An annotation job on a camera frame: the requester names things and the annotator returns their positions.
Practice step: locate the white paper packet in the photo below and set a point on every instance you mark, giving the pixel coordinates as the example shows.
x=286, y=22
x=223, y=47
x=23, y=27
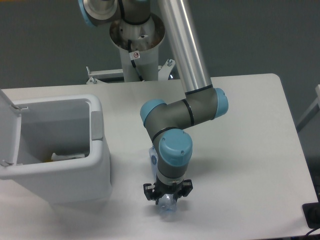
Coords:
x=55, y=157

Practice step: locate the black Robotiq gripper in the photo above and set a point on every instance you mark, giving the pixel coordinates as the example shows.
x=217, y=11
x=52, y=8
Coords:
x=153, y=192

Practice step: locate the white metal mounting frame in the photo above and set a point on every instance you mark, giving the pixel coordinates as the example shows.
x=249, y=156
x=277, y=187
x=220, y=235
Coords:
x=167, y=71

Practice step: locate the black device at table corner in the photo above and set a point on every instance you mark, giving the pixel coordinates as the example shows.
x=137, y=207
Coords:
x=312, y=214

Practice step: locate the white trash can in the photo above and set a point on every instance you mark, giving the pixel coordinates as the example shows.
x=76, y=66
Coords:
x=63, y=125

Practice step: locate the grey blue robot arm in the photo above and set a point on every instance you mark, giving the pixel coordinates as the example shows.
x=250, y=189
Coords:
x=166, y=123

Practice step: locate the white frame at right edge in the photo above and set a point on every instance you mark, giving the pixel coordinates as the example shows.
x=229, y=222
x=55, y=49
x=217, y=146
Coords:
x=310, y=112

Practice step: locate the clear plastic water bottle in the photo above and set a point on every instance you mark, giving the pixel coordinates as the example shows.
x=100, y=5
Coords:
x=167, y=205

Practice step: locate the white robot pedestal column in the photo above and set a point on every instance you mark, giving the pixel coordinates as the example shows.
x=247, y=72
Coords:
x=138, y=47

